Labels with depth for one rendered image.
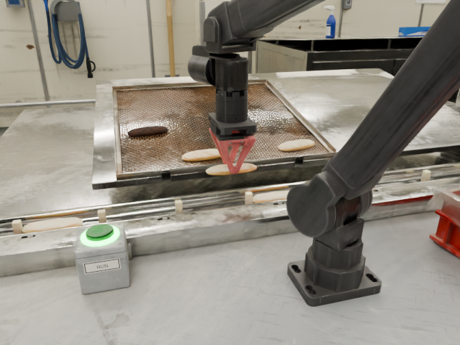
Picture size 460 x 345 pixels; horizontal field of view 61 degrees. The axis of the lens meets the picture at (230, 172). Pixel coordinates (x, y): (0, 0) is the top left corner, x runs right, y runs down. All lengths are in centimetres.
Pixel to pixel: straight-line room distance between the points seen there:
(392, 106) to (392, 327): 29
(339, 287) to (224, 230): 22
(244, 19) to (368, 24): 466
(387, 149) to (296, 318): 26
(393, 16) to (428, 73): 500
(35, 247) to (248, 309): 35
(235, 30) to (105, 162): 42
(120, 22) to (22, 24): 90
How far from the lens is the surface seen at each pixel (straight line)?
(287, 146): 93
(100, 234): 60
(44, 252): 68
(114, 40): 437
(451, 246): 77
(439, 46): 44
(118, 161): 87
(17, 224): 76
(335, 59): 269
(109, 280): 62
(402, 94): 46
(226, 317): 57
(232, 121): 68
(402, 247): 76
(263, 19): 59
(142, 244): 67
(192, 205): 77
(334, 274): 58
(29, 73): 449
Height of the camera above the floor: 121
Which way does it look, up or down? 23 degrees down
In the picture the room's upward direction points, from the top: straight up
